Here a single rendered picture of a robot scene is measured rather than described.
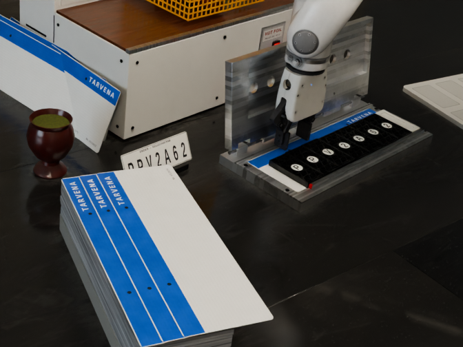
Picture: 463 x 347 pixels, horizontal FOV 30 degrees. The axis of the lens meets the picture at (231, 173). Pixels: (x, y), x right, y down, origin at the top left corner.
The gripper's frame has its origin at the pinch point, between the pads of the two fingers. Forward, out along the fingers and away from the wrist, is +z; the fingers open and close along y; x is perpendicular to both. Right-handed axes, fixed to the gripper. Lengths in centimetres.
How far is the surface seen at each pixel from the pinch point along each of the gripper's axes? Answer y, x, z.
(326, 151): 2.3, -7.1, 0.9
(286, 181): -11.4, -8.6, 2.1
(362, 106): 26.4, 1.8, 1.9
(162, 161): -26.5, 9.0, 1.4
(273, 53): -3.4, 5.5, -16.4
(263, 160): -9.2, -0.9, 2.1
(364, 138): 13.0, -8.4, 0.9
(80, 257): -57, -6, 1
